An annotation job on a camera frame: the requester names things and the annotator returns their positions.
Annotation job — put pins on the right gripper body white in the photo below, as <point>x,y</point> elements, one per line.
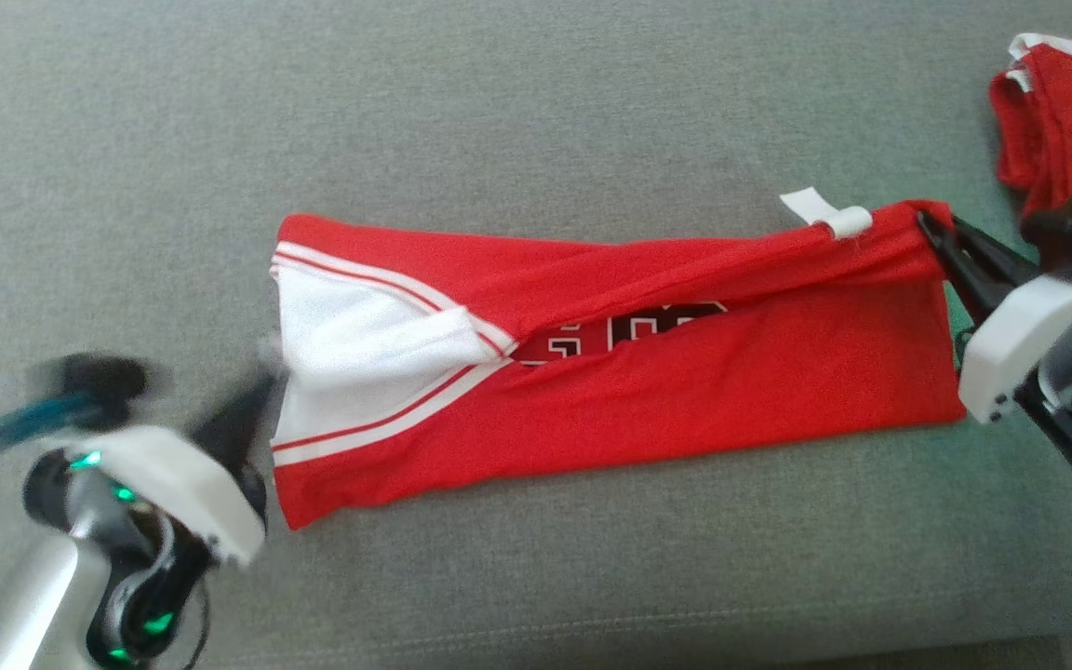
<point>1020,344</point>

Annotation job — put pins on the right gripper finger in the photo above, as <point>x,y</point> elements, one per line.
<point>997,253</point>
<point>964,270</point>

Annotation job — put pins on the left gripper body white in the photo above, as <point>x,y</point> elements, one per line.
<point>173,484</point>

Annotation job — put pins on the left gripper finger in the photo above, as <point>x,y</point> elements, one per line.
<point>254,493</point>
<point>234,423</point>

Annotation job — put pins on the red white basketball jersey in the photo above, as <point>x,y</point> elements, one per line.
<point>685,391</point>

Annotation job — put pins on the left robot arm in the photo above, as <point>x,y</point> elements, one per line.
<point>61,577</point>

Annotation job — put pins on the crumpled red garment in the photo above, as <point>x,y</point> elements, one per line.
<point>1071,121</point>

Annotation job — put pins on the grey fabric sofa seat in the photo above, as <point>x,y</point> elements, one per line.
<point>536,121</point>

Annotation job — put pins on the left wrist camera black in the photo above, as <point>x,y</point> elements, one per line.
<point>94,381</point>

